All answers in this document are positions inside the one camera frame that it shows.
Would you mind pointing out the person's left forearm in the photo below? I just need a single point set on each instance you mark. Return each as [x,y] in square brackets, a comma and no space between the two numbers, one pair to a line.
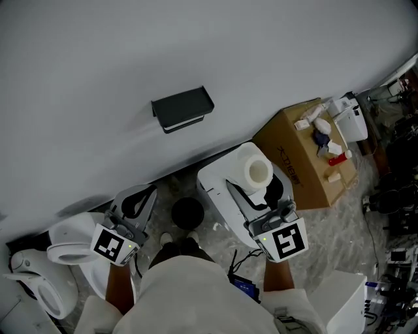
[119,287]

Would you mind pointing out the white plastic bag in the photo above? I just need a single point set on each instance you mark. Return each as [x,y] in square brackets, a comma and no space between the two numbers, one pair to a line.
[322,125]

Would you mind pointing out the white plastic appliance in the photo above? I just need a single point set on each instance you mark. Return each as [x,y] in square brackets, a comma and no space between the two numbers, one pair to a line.
[351,124]

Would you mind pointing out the person's white shoe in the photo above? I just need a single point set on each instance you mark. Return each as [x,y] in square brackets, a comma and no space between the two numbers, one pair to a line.
[166,238]
[193,235]

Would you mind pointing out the red bottle with white cap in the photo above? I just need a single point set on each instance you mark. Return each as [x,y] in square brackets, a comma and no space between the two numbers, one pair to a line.
[338,160]

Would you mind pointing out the dark equipment rack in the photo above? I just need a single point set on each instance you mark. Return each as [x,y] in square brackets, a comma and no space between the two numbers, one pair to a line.
[401,202]

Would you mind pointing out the black device with blue screen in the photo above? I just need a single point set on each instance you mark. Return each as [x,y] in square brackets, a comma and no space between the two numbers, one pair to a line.
[245,287]

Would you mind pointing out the grey crumpled wrapper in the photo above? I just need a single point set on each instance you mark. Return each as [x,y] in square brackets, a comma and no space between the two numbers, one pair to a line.
[326,148]

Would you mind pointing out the white toilet with open lid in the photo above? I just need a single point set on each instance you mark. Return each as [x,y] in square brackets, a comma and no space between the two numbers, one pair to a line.
[65,235]

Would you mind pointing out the dark blue cloth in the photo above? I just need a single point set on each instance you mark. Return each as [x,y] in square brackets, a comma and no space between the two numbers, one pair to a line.
[320,137]

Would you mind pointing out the black metal wall shelf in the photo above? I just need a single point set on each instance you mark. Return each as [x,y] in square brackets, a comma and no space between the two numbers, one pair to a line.
[183,107]

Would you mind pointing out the brown cardboard box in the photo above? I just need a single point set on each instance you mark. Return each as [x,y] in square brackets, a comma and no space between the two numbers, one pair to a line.
[294,169]

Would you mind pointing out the person's right white shoe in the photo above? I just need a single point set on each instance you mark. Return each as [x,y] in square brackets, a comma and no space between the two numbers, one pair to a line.
[193,235]

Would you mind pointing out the person's dark trousers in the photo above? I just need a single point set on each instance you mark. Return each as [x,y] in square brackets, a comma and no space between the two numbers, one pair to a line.
[163,252]

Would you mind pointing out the person's white shirt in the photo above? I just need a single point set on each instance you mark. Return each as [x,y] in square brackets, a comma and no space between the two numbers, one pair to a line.
[196,300]

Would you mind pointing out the white closed smart toilet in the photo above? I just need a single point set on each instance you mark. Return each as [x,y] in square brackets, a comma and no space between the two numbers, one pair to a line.
[212,195]

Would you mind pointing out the small white box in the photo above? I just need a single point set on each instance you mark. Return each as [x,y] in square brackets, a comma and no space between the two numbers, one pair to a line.
[301,125]

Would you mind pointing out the small beige block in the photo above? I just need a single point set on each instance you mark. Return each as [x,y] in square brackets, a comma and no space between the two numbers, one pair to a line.
[333,177]

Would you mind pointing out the white toilet paper roll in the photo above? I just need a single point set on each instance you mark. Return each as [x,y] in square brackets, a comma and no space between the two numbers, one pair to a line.
[241,160]

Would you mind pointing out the person's right forearm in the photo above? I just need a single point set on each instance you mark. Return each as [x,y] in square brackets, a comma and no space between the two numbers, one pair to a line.
[277,277]

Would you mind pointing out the black mesh waste bin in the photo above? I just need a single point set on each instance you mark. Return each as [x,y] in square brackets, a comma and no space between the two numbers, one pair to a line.
[187,212]

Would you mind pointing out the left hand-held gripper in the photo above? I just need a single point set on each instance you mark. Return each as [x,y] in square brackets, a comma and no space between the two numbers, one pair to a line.
[107,244]

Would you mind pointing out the person's left white shoe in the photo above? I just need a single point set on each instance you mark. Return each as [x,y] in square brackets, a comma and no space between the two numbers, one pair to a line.
[166,238]

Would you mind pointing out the white cabinet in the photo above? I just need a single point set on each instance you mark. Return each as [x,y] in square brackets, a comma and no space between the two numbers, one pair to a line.
[339,303]

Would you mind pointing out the white wrapped packet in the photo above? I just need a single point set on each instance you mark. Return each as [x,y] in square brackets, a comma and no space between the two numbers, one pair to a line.
[311,112]

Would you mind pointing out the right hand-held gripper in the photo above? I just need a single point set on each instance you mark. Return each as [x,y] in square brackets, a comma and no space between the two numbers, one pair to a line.
[287,243]

